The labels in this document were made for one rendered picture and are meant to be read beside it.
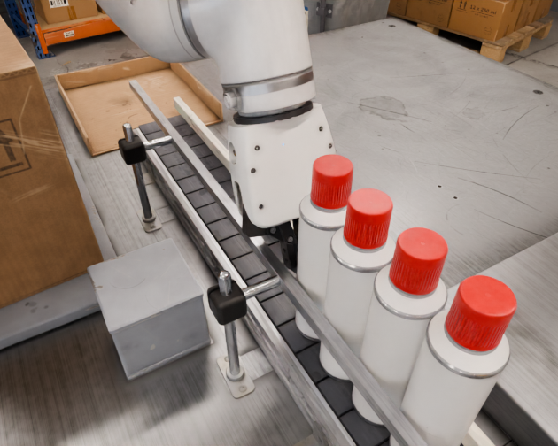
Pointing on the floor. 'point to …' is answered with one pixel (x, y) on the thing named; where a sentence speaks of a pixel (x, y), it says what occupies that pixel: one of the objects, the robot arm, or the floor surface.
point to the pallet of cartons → (481, 21)
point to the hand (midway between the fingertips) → (298, 253)
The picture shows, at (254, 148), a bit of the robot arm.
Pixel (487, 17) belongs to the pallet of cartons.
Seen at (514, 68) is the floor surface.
